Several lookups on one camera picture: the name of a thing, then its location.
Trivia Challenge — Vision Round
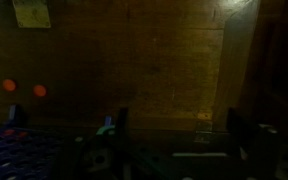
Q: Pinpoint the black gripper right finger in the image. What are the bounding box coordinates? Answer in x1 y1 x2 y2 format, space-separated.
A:
226 108 248 157

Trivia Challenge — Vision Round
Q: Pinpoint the orange game disc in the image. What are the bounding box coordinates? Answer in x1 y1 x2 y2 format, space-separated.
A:
33 85 47 97
2 79 16 92

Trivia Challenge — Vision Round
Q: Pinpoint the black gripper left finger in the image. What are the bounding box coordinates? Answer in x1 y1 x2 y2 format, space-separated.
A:
116 108 129 149

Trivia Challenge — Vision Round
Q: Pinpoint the blue connect four grid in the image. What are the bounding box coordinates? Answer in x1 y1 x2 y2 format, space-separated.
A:
0 105 63 180

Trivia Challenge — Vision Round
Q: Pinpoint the dark wooden desk leaf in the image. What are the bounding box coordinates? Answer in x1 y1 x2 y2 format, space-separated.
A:
0 0 257 131

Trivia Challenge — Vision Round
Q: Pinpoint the metal hinge plate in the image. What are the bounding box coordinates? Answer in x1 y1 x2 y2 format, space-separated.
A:
12 0 51 28

